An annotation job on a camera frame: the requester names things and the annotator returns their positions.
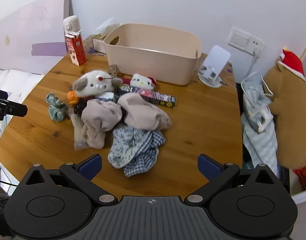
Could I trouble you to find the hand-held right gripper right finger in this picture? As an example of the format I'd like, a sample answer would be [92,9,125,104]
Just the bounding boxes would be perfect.
[184,154,280,207]

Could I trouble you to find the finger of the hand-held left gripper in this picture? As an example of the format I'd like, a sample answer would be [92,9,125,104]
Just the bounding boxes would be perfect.
[0,87,28,120]

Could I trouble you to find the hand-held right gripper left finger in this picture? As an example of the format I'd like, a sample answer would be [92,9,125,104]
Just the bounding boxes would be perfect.
[25,154,118,207]

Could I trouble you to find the clear plastic packet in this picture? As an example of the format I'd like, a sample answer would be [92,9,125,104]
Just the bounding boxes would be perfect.
[70,112,89,151]

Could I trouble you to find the blue white plush toy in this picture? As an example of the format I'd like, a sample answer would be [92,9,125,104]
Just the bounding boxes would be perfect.
[108,126,166,178]

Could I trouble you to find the dark brown fuzzy item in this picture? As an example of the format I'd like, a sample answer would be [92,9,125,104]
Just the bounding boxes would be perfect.
[73,97,89,115]

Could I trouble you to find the orange bottle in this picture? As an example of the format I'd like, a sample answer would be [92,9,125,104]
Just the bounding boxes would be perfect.
[67,90,80,105]

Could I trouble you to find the beige cloth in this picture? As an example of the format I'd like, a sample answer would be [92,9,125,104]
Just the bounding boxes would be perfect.
[81,92,172,149]

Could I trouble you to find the grey-white plush toy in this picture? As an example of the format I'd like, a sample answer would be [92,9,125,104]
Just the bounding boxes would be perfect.
[71,69,123,103]

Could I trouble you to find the black patterned candy tube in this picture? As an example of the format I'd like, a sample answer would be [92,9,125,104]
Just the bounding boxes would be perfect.
[117,84,177,109]

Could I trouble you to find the white cat plush red bow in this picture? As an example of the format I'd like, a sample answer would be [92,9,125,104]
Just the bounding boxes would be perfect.
[130,73,158,90]

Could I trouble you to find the small brown cardboard box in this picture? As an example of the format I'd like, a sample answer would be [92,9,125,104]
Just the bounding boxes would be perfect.
[107,64,119,77]

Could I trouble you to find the beige plastic storage bin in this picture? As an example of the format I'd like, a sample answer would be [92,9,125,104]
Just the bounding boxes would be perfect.
[103,23,202,86]

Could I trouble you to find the white bedding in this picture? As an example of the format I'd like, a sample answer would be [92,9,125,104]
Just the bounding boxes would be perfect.
[0,69,45,155]

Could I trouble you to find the white plastic bag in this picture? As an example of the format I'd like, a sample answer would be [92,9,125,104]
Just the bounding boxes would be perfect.
[240,72,280,178]

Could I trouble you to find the pink board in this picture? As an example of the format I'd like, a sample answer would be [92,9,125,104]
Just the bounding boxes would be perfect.
[0,0,73,75]

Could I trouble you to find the red milk carton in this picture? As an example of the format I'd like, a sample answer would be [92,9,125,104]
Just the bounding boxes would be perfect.
[64,29,87,67]

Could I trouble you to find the brown plush bear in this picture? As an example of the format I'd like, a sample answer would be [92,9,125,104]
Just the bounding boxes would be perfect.
[264,61,306,169]

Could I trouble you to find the white laundry basket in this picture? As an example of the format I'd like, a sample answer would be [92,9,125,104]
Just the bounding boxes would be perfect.
[289,160,306,240]

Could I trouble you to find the white thermos bottle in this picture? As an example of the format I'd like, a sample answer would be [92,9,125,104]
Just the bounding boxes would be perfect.
[63,15,79,37]

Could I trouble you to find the tissue box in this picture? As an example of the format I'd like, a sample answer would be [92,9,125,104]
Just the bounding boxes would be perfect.
[91,17,121,54]

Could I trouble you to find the white phone stand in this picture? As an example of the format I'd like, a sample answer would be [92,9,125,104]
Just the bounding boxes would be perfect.
[198,45,231,88]

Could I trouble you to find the red plush hat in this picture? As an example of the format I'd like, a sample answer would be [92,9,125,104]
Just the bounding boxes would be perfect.
[278,48,306,82]

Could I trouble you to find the white plug with cable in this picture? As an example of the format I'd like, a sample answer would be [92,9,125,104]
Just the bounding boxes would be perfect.
[247,47,262,77]

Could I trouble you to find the white wall switch socket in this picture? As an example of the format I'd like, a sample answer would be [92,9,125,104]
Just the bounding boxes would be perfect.
[227,26,267,55]

